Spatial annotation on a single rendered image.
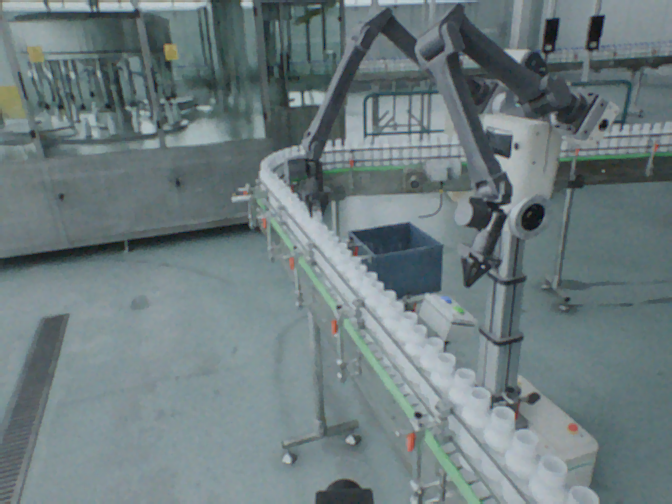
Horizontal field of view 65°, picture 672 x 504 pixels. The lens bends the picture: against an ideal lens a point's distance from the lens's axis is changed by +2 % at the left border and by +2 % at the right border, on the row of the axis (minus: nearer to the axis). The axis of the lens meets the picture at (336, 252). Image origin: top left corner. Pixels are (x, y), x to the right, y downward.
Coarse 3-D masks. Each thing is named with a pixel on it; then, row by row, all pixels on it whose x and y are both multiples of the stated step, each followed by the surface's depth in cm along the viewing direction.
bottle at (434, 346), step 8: (432, 344) 113; (440, 344) 112; (432, 352) 110; (440, 352) 110; (424, 360) 112; (432, 360) 111; (424, 368) 111; (432, 368) 110; (424, 384) 113; (424, 392) 114; (424, 400) 114; (424, 408) 115
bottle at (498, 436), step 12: (504, 408) 92; (492, 420) 91; (504, 420) 89; (492, 432) 91; (504, 432) 90; (492, 444) 90; (504, 444) 89; (492, 468) 92; (480, 480) 97; (492, 480) 93
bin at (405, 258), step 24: (360, 240) 237; (384, 240) 241; (408, 240) 246; (432, 240) 223; (384, 264) 210; (408, 264) 214; (432, 264) 218; (384, 288) 214; (408, 288) 218; (432, 288) 222
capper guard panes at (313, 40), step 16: (272, 16) 611; (288, 16) 617; (304, 16) 623; (320, 16) 629; (336, 16) 635; (272, 32) 617; (288, 32) 623; (304, 32) 629; (320, 32) 635; (336, 32) 642; (272, 48) 624; (288, 48) 630; (304, 48) 636; (320, 48) 642; (336, 48) 648; (272, 64) 630; (304, 64) 643; (320, 64) 649; (336, 64) 656; (272, 80) 637; (288, 80) 643; (304, 80) 650; (320, 80) 656; (272, 96) 644; (304, 96) 657; (320, 96) 663
